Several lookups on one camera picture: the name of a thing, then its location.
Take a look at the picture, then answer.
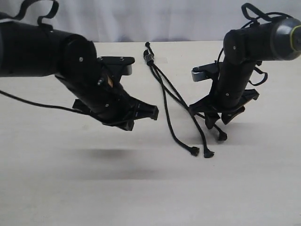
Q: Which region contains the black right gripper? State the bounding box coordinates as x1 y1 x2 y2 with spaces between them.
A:
189 58 256 129

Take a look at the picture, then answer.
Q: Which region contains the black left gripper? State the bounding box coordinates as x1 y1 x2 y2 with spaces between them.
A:
55 56 159 131

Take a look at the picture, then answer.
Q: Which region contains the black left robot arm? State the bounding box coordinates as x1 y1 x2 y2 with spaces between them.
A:
0 13 158 131

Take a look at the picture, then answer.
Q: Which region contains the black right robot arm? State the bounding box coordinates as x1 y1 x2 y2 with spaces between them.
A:
189 18 301 129

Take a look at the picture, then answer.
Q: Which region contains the clear adhesive tape strip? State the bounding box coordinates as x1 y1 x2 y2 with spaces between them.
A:
134 57 168 64

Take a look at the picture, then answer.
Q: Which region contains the white backdrop curtain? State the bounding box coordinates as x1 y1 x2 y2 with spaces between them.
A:
0 0 301 44

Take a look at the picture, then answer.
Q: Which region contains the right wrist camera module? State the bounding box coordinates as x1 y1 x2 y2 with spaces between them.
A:
191 62 222 82

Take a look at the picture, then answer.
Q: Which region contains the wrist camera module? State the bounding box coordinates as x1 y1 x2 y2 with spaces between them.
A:
97 56 135 77
191 62 222 82

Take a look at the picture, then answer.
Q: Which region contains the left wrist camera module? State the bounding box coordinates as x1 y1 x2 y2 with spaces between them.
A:
97 56 135 77

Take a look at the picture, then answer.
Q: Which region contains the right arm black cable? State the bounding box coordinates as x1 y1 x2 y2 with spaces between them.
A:
215 2 293 87

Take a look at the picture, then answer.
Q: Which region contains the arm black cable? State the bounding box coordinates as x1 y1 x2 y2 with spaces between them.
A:
0 0 132 127
215 2 293 87

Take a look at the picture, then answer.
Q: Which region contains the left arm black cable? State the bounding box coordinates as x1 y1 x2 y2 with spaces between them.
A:
0 0 132 127

